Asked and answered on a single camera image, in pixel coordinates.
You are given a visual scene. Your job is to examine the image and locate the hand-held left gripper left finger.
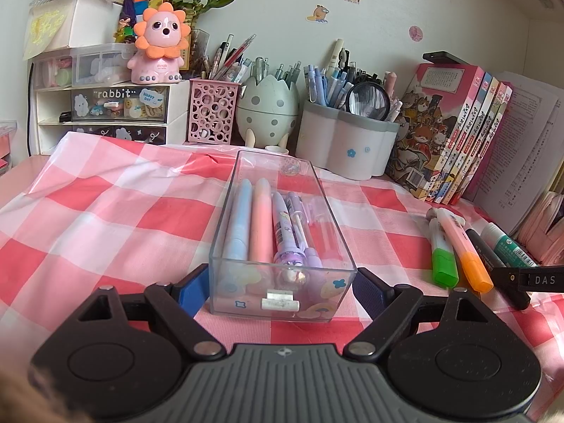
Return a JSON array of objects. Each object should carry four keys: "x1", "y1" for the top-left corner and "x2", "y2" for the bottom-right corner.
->
[{"x1": 66, "y1": 263, "x2": 225, "y2": 361}]

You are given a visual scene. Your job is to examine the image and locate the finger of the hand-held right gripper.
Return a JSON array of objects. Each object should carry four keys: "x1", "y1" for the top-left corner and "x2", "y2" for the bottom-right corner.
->
[{"x1": 491, "y1": 265, "x2": 521, "y2": 294}]

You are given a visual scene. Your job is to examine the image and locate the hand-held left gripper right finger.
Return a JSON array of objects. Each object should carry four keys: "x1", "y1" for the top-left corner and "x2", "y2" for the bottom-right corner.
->
[{"x1": 344, "y1": 268, "x2": 503, "y2": 360}]

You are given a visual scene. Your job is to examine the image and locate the green white glue stick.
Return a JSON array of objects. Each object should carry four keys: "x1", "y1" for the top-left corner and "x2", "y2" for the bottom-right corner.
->
[{"x1": 480, "y1": 222, "x2": 539, "y2": 269}]

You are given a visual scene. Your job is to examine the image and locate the orange highlighter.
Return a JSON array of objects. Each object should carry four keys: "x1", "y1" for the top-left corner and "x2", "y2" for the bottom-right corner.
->
[{"x1": 436, "y1": 210, "x2": 494, "y2": 294}]

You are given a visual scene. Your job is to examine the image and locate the black marker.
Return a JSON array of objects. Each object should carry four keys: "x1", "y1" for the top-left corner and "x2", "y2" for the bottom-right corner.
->
[{"x1": 465, "y1": 228, "x2": 532, "y2": 310}]

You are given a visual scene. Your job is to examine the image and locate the clear plastic organizer box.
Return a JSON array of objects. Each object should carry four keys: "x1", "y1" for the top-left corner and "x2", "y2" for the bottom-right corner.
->
[{"x1": 208, "y1": 149, "x2": 357, "y2": 323}]

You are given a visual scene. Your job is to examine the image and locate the green highlighter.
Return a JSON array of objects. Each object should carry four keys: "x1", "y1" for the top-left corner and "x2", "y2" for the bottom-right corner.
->
[{"x1": 429, "y1": 216, "x2": 460, "y2": 286}]

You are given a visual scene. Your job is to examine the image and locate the light blue highlighter pen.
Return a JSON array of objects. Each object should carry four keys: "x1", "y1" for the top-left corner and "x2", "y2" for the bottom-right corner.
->
[{"x1": 221, "y1": 180, "x2": 254, "y2": 265}]

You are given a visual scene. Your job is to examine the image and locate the purple mechanical pencil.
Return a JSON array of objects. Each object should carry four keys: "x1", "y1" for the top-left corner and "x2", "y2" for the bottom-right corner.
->
[{"x1": 286, "y1": 191, "x2": 322, "y2": 269}]

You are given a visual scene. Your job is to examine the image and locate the pink highlighter pen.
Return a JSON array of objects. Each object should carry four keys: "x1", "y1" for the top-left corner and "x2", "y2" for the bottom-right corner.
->
[{"x1": 249, "y1": 177, "x2": 276, "y2": 265}]

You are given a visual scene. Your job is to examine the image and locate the white purple cartoon pen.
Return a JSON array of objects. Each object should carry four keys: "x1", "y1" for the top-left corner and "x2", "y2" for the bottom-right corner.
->
[{"x1": 271, "y1": 191, "x2": 309, "y2": 285}]

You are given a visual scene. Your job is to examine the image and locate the pink pencil case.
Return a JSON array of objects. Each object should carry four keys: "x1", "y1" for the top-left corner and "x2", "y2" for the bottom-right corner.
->
[{"x1": 513, "y1": 189, "x2": 564, "y2": 265}]

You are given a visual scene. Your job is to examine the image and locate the red white checked tablecloth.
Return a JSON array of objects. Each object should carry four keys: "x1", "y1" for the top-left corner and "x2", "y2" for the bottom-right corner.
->
[{"x1": 0, "y1": 131, "x2": 564, "y2": 362}]

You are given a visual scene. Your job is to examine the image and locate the printed paper document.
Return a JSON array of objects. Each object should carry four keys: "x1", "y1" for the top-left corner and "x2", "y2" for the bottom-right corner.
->
[{"x1": 460, "y1": 70, "x2": 564, "y2": 234}]

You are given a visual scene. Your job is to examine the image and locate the white grey pen holder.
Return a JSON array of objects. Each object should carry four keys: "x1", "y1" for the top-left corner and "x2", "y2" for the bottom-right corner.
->
[{"x1": 295, "y1": 99, "x2": 401, "y2": 180}]

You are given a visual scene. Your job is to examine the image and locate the pink spine comic book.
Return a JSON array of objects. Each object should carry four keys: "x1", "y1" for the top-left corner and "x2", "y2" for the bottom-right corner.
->
[{"x1": 387, "y1": 64, "x2": 485, "y2": 203}]

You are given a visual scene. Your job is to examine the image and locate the pink perforated pen holder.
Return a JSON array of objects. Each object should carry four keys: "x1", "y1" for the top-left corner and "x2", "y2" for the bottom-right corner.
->
[{"x1": 189, "y1": 78, "x2": 241, "y2": 145}]

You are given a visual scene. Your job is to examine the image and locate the white drawer cabinet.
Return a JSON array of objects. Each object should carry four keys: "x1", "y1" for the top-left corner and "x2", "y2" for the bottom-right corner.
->
[{"x1": 34, "y1": 80, "x2": 191, "y2": 146}]

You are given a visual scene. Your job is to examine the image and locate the black magnifying glass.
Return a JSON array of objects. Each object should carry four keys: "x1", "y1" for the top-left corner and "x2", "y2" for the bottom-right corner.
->
[{"x1": 346, "y1": 81, "x2": 392, "y2": 121}]

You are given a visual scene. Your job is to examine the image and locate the egg shaped pen holder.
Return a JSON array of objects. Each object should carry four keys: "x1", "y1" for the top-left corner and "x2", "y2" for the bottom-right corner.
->
[{"x1": 237, "y1": 75, "x2": 300, "y2": 151}]

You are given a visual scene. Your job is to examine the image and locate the large bunch of assorted pens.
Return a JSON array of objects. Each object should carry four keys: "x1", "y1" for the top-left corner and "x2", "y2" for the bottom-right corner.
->
[{"x1": 304, "y1": 39, "x2": 404, "y2": 122}]

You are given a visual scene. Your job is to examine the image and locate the black bookend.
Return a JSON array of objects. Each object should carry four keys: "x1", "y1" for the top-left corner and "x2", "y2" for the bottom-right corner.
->
[{"x1": 422, "y1": 50, "x2": 470, "y2": 68}]

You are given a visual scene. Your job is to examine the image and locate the bundle of gel pens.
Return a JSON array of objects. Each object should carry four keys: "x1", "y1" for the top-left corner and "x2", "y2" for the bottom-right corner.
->
[{"x1": 240, "y1": 55, "x2": 305, "y2": 91}]

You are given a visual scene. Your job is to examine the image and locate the bundle of red black pens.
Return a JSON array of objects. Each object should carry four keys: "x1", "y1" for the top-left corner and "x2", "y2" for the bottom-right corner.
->
[{"x1": 200, "y1": 33, "x2": 257, "y2": 84}]

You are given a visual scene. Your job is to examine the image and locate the stack of pink folders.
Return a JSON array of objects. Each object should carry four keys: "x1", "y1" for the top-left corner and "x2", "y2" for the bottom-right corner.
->
[{"x1": 0, "y1": 121, "x2": 18, "y2": 174}]

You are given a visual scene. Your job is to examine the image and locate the clear stacking drawer box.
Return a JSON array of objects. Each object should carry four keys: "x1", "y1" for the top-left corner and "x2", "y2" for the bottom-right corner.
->
[{"x1": 33, "y1": 43, "x2": 137, "y2": 90}]

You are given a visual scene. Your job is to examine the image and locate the pink lion pencil sharpener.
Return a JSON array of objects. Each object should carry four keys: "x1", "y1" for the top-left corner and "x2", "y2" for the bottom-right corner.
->
[{"x1": 128, "y1": 2, "x2": 191, "y2": 85}]

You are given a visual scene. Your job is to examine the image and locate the small colourful toys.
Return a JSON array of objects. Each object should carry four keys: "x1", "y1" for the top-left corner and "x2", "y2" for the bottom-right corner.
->
[{"x1": 114, "y1": 15, "x2": 137, "y2": 45}]

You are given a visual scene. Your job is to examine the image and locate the white storage box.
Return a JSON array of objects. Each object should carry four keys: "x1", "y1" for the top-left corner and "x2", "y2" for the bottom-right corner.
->
[{"x1": 27, "y1": 0, "x2": 126, "y2": 51}]

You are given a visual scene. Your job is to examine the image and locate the yellow lace paper sheet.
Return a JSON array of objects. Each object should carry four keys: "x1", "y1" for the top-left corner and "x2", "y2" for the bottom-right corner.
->
[{"x1": 22, "y1": 9, "x2": 69, "y2": 60}]

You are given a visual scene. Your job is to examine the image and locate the black cable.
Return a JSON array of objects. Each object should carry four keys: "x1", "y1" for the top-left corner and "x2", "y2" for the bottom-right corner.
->
[{"x1": 27, "y1": 59, "x2": 36, "y2": 156}]

